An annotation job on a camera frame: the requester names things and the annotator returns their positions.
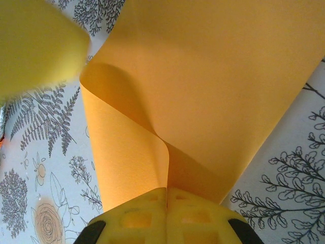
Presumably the floral tablecloth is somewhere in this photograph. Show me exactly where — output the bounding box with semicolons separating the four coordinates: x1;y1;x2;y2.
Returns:
0;0;325;244

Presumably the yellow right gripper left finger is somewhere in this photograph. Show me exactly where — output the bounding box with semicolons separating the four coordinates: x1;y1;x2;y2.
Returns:
76;187;168;244

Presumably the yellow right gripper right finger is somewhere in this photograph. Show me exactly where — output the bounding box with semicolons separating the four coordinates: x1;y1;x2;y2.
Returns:
166;187;262;244

